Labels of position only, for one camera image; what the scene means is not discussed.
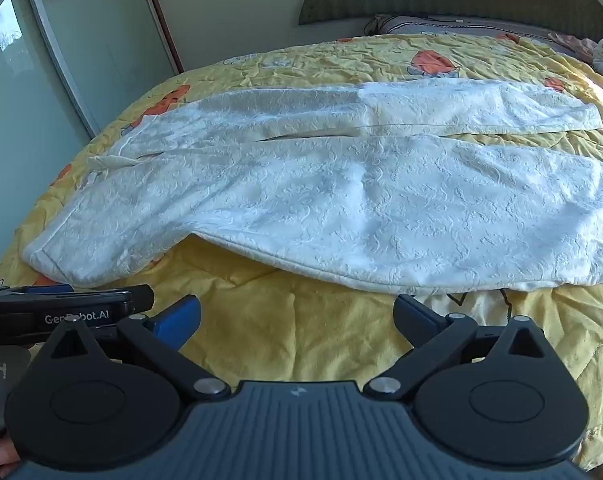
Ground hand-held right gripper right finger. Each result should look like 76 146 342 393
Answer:
365 294 551 402

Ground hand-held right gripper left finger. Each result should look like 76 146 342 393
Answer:
49 296 232 402

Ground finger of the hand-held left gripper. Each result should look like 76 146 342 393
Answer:
20 284 76 295
0 284 155 313

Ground white textured towel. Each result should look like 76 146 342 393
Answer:
24 77 603 296

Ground yellow carrot print blanket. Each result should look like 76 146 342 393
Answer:
0 34 603 472

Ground glass sliding wardrobe door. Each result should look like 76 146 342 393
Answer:
0 0 96 283
29 0 182 138

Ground brown wooden wardrobe trim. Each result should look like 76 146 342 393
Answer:
138 0 186 75

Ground grey patterned pillow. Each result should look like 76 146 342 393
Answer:
364 14 582 56

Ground pink cloth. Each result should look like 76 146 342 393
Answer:
549 32 601 64

